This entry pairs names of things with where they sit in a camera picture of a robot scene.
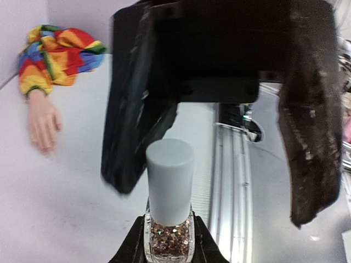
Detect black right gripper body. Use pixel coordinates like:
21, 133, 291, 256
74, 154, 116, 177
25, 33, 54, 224
112, 0, 338, 105

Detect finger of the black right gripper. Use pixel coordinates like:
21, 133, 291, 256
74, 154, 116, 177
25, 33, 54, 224
101, 10, 177, 195
278, 16, 343, 227

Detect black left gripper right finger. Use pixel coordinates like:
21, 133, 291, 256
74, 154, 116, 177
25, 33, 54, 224
194, 215, 229, 263

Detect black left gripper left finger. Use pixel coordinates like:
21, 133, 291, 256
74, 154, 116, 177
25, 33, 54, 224
109, 216, 145, 263

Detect glitter nail polish bottle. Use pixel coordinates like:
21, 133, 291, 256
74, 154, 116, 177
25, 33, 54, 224
144, 205, 195, 263

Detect white nail polish cap brush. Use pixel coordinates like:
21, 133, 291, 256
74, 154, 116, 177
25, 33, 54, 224
146, 139, 194, 226

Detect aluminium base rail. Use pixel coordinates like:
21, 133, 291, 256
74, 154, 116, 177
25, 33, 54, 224
208, 83, 350, 262

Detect mannequin hand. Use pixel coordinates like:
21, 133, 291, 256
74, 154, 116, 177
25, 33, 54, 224
27, 89, 62, 154

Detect rainbow coloured sleeve cloth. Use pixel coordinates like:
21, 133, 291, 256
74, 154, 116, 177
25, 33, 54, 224
19, 25, 107, 95

